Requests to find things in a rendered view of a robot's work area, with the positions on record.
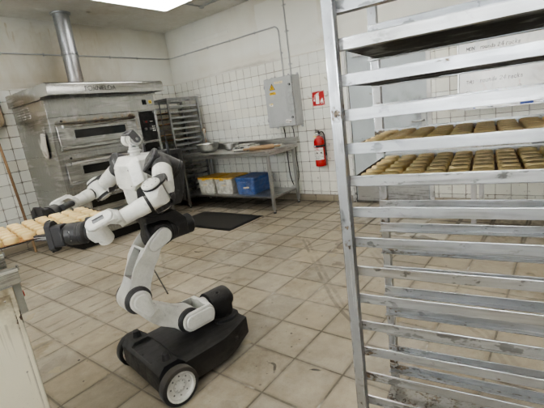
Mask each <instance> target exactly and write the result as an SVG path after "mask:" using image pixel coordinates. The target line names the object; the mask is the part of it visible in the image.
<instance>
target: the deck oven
mask: <svg viewBox="0 0 544 408"><path fill-rule="evenodd" d="M163 90H164V88H163V84H162V82H161V81H119V82H67V83H41V84H38V85H36V86H34V87H30V88H27V89H25V90H22V91H19V92H16V93H14V94H12V95H9V96H6V97H5V98H6V103H7V106H8V109H12V112H13V114H14V118H15V123H16V125H17V129H18V132H19V137H20V140H21V143H22V146H23V152H24V154H25V158H26V160H27V164H28V169H29V172H30V175H31V178H32V183H33V187H34V190H35V193H36V198H37V201H38V204H39V206H40V207H42V208H45V207H47V206H49V204H50V203H51V202H53V201H54V200H56V199H58V198H60V197H62V196H64V195H66V194H67V195H68V194H69V195H71V196H75V195H77V194H79V193H81V192H83V191H84V190H85V189H87V187H88V186H87V182H88V181H89V180H90V179H92V178H93V177H95V176H99V175H101V174H103V173H104V172H105V171H106V169H107V168H108V167H109V166H110V163H109V160H110V156H111V154H112V153H114V152H116V153H118V154H126V155H129V154H130V153H129V152H128V150H129V147H126V146H124V145H123V144H122V143H121V135H122V134H123V133H124V132H125V131H126V130H134V131H135V132H136V133H139V134H140V135H141V136H142V142H141V143H140V144H139V145H138V147H139V148H141V151H140V153H142V152H143V148H142V144H143V143H144V145H145V148H146V152H147V151H151V149H152V148H156V149H157V150H159V148H158V147H161V150H162V149H163V144H162V140H160V139H161V136H160V131H159V123H158V119H157V115H156V111H155V103H154V99H153V95H154V94H155V92H158V91H163ZM43 126H44V127H45V132H43V129H44V128H43ZM40 134H45V136H46V142H47V146H48V149H49V159H46V158H45V157H44V155H43V153H42V150H41V148H40V144H41V141H40ZM116 186H117V187H116V189H115V190H114V191H113V192H112V194H111V195H110V196H109V197H108V198H106V199H104V200H103V201H96V199H94V200H93V201H91V202H88V203H86V204H84V205H82V206H83V207H84V208H85V207H89V208H92V209H96V210H102V211H103V210H106V209H108V208H109V209H113V210H120V209H122V208H124V207H125V206H128V203H127V201H126V198H125V194H124V191H123V189H120V188H119V186H118V185H117V184H116ZM80 207H81V206H80ZM108 227H109V229H110V230H111V231H112V232H113V234H114V236H115V237H114V239H115V238H117V237H120V236H124V235H126V234H129V233H131V232H135V231H137V230H140V229H141V228H140V225H139V223H138V222H136V221H135V220H134V221H133V222H131V223H129V224H127V225H125V226H124V227H122V226H121V225H120V224H109V225H108Z"/></svg>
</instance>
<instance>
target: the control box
mask: <svg viewBox="0 0 544 408"><path fill-rule="evenodd" d="M12 286H13V289H14V292H15V296H16V299H17V301H18V305H19V309H20V312H21V314H23V313H26V312H28V306H27V304H26V300H25V298H24V295H23V290H22V287H21V285H20V283H17V284H15V285H12Z"/></svg>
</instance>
